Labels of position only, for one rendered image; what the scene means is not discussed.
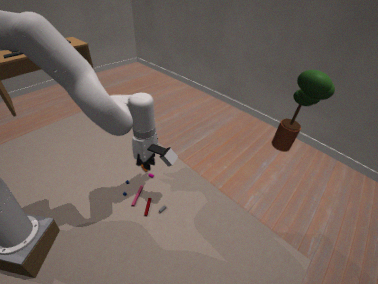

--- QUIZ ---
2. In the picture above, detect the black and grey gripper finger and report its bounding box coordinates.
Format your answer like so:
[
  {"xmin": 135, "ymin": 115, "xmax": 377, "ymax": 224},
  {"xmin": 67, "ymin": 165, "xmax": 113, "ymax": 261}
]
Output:
[
  {"xmin": 136, "ymin": 154, "xmax": 151, "ymax": 170},
  {"xmin": 148, "ymin": 153, "xmax": 155, "ymax": 165}
]

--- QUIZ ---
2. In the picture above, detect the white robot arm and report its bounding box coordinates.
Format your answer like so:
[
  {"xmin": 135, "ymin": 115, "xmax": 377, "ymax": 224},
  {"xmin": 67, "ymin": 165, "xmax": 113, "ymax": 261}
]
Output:
[{"xmin": 0, "ymin": 10, "xmax": 156, "ymax": 255}]

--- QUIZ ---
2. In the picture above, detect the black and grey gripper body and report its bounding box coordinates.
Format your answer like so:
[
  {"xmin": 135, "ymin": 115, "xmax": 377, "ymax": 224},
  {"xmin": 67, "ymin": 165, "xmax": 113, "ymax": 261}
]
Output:
[{"xmin": 132, "ymin": 131, "xmax": 158, "ymax": 162}]

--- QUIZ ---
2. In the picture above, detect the grey rod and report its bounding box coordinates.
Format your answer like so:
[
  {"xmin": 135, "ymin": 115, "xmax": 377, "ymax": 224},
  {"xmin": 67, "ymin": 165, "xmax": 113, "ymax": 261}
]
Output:
[{"xmin": 159, "ymin": 205, "xmax": 166, "ymax": 213}]

